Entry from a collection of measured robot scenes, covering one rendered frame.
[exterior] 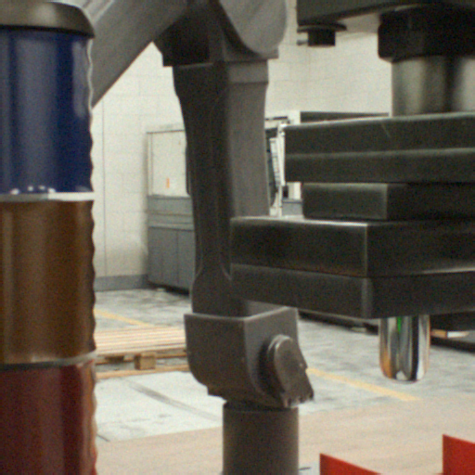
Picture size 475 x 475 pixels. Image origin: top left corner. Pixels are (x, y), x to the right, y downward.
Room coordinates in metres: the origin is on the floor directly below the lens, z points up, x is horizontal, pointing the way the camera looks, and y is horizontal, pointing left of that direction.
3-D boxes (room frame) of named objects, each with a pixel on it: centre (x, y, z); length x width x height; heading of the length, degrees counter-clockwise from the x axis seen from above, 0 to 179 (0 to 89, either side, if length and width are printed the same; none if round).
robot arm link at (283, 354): (0.93, -0.01, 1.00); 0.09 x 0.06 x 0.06; 47
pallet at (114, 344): (7.31, 0.78, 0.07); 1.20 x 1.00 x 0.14; 120
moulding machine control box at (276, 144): (9.47, -0.37, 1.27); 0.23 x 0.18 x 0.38; 118
